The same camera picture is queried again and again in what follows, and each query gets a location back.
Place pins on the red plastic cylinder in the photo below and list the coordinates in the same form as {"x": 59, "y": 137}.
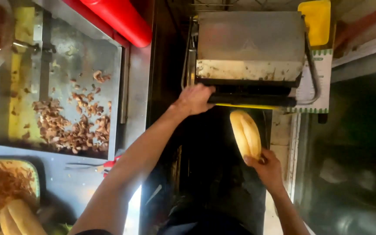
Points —
{"x": 118, "y": 19}

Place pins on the long bread roll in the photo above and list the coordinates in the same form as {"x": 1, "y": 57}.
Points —
{"x": 246, "y": 134}

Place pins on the white green-edged paper sheet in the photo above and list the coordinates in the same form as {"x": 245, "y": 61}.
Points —
{"x": 315, "y": 83}

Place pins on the person's right hand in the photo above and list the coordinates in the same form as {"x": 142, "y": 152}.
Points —
{"x": 268, "y": 171}

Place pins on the person's dark apron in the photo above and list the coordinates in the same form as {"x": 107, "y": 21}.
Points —
{"x": 207, "y": 209}

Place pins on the heap of chopped cooked meat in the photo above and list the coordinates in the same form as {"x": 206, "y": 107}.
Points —
{"x": 73, "y": 125}

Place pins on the tray of shredded brown filling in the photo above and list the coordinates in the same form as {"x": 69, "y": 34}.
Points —
{"x": 5, "y": 187}

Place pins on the steel meat tray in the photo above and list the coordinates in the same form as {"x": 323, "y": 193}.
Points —
{"x": 60, "y": 88}

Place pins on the person's left hand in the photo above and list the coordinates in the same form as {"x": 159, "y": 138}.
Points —
{"x": 193, "y": 99}

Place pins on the steel sandwich press grill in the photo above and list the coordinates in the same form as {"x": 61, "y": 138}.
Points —
{"x": 250, "y": 60}

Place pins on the yellow plastic container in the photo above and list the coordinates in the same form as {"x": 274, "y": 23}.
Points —
{"x": 315, "y": 21}

